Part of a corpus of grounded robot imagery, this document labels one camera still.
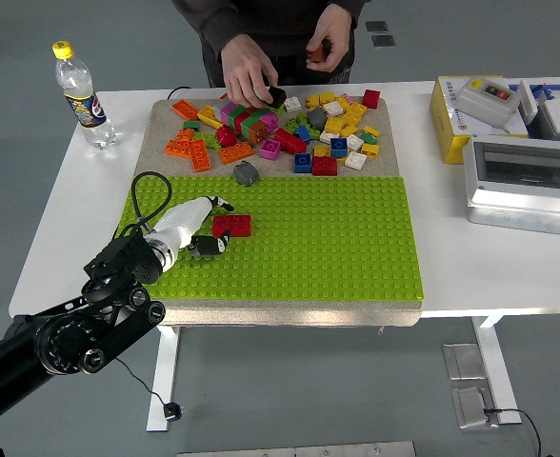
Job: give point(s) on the multicoloured brick stack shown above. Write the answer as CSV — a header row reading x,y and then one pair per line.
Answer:
x,y
242,121

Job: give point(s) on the red long building brick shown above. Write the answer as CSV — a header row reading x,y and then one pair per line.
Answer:
x,y
289,140

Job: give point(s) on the green studded baseplate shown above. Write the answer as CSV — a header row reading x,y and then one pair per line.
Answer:
x,y
308,238

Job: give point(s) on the lime building brick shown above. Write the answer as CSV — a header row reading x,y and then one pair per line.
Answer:
x,y
208,139
295,125

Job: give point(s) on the yellow two-by-four building brick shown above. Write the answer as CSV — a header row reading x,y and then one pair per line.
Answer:
x,y
208,115

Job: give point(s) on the small green building brick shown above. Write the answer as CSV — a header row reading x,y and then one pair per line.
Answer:
x,y
190,125

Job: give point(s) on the grey sloped building brick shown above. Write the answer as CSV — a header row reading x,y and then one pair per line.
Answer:
x,y
246,174

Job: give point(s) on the black floor outlet cover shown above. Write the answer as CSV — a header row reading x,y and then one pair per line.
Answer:
x,y
376,26
383,41

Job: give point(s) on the green and white building brick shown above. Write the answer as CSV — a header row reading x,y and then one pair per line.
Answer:
x,y
367,138

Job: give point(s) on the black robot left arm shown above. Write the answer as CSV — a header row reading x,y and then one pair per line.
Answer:
x,y
70,343

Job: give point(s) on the metal floor plate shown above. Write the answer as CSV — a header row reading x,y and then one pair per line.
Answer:
x,y
470,407
463,362

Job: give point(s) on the magenta two-by-two building brick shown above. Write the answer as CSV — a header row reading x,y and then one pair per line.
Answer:
x,y
270,149

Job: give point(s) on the white table leg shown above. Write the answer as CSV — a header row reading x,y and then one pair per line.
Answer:
x,y
163,376
494,362

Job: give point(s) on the dark red building brick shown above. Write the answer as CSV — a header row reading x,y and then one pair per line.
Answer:
x,y
324,166

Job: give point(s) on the white switch panel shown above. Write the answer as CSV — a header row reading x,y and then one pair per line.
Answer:
x,y
527,100

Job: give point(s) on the white enclosure with dark window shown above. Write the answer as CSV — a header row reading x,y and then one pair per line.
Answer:
x,y
523,209

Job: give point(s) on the person's left hand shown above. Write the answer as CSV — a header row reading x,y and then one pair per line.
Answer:
x,y
339,33

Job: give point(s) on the yellow cardboard box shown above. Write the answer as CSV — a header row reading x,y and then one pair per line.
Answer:
x,y
444,119

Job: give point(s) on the red two-by-four building brick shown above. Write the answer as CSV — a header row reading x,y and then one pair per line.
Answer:
x,y
234,224

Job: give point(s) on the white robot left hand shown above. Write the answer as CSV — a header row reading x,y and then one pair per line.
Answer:
x,y
182,221

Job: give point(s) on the long metal floor strip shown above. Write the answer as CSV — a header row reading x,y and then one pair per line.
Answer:
x,y
296,450

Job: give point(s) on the red two-by-two building brick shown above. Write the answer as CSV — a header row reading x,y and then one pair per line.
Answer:
x,y
371,98

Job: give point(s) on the person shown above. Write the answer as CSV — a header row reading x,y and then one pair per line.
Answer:
x,y
270,28

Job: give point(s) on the grey push-button switch box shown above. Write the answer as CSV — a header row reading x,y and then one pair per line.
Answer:
x,y
480,102

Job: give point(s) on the person's right hand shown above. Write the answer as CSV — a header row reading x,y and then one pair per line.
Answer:
x,y
249,66

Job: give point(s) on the orange building brick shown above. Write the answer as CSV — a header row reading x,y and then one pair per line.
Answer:
x,y
185,110
199,155
236,152
179,145

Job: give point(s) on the small pink building brick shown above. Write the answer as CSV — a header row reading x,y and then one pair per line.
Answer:
x,y
347,98

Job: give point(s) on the clear plastic bottle yellow cap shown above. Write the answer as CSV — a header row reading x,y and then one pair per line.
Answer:
x,y
82,102

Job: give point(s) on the black building brick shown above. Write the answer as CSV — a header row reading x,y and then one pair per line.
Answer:
x,y
277,97

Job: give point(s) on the brown building brick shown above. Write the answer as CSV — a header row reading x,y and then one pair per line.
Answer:
x,y
315,56

